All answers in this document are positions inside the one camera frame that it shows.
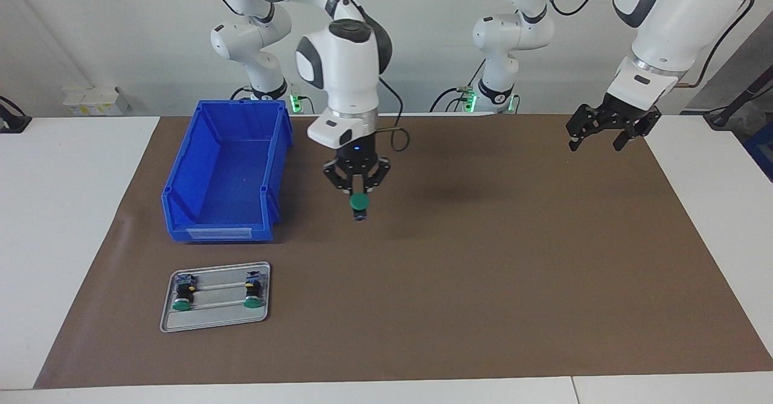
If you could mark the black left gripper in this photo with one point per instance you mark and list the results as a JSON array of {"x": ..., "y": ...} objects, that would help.
[{"x": 628, "y": 114}]

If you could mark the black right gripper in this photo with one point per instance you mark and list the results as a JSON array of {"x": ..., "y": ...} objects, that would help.
[{"x": 356, "y": 159}]

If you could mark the green push button switch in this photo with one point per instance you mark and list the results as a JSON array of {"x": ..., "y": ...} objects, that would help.
[
  {"x": 183, "y": 294},
  {"x": 360, "y": 202},
  {"x": 253, "y": 290}
]

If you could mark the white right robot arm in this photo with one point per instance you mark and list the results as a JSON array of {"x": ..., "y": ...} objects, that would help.
[{"x": 350, "y": 72}]

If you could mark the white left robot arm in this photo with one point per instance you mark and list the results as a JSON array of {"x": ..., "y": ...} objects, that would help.
[{"x": 682, "y": 23}]

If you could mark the black stand with pole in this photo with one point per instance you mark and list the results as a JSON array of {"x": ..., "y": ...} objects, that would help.
[{"x": 721, "y": 119}]

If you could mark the blue plastic storage bin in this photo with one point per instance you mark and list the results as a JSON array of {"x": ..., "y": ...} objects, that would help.
[{"x": 223, "y": 174}]

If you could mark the blue crate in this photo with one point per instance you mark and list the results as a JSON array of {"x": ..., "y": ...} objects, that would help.
[{"x": 762, "y": 150}]

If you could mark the brown table mat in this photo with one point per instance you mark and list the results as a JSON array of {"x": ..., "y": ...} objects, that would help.
[{"x": 483, "y": 283}]

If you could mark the grey metal tray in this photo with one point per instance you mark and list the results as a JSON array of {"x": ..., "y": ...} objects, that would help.
[{"x": 211, "y": 319}]

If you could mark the white labelled box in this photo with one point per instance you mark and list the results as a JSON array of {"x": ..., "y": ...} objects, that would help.
[{"x": 93, "y": 101}]

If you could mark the black clamp bracket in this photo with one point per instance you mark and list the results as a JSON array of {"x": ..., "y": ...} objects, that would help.
[{"x": 12, "y": 123}]

